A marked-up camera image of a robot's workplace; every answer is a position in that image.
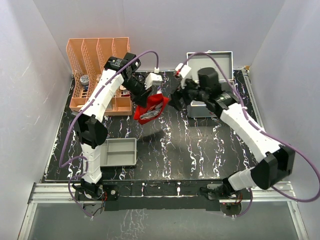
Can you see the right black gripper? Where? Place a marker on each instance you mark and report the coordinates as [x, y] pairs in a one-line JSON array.
[[176, 99]]

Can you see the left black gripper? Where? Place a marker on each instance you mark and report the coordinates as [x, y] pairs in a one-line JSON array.
[[140, 99]]

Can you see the red first aid pouch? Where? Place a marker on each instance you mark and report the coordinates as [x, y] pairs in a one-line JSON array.
[[155, 106]]

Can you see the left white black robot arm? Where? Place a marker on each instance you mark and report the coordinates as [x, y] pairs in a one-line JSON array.
[[89, 125]]

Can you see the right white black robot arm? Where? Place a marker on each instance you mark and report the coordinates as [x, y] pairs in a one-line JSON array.
[[274, 160]]

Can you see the grey metal medicine case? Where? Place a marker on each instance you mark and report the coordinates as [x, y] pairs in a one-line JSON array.
[[213, 73]]

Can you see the round blue tin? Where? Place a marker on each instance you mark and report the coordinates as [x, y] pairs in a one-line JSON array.
[[84, 80]]

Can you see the orange plastic file organizer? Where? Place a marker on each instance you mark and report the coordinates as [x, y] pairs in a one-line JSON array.
[[88, 56]]

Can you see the grey plastic divided tray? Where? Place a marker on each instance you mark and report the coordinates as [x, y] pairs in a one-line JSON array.
[[119, 152]]

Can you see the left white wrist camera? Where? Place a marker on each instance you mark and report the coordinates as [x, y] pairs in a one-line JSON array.
[[153, 79]]

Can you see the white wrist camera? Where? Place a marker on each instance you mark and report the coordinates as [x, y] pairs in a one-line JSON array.
[[183, 71], [153, 79]]

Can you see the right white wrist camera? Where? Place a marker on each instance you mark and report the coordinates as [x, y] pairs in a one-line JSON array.
[[183, 71]]

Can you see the aluminium frame rail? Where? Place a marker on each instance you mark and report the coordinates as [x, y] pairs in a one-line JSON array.
[[160, 197]]

